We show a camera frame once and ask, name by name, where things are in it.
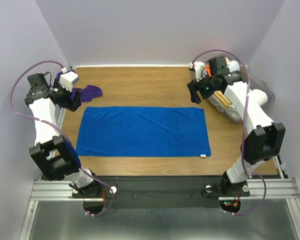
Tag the aluminium frame rail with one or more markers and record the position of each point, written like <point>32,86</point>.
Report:
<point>275,189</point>

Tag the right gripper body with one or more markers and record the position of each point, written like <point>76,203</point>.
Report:
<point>206,87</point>

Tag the orange striped rolled towel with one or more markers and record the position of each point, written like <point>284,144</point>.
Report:
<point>224,101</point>

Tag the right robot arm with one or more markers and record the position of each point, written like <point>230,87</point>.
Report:
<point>262,137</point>

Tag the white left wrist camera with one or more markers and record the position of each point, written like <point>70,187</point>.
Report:
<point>68,79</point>

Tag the clear plastic bin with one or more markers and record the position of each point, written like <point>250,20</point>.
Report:
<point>231,112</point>

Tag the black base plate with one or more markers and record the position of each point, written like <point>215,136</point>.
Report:
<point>155,192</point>

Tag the white rolled towel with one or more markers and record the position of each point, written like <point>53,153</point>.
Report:
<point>258,96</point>

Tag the purple towel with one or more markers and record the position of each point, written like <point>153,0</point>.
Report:
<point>88,93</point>

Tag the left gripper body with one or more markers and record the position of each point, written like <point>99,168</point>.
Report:
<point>62,95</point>

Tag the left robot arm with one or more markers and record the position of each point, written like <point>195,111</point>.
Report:
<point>54,155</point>

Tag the light blue patterned rolled towel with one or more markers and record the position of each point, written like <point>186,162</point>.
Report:
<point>233,66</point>

